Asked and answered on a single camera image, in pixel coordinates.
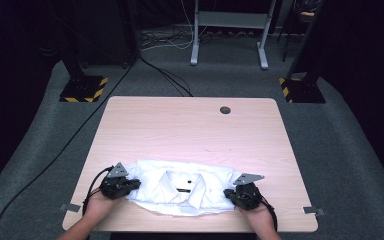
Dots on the dark metal rack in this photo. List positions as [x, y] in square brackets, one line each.
[305, 13]

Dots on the black cabinet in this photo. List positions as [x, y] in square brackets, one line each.
[106, 30]

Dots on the white button-up shirt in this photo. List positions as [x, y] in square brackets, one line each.
[153, 173]

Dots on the black stand with striped base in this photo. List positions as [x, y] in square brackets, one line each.
[83, 88]
[303, 90]

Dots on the person's right hand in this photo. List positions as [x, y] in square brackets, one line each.
[260, 216]

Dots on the person's left hand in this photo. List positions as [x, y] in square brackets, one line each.
[98, 205]

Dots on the grey tape strip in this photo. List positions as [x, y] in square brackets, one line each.
[313, 210]
[70, 207]

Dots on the white metal stand frame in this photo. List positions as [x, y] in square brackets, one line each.
[233, 19]

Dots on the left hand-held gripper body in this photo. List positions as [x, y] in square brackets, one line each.
[115, 186]

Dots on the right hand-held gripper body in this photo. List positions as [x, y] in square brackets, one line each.
[248, 196]

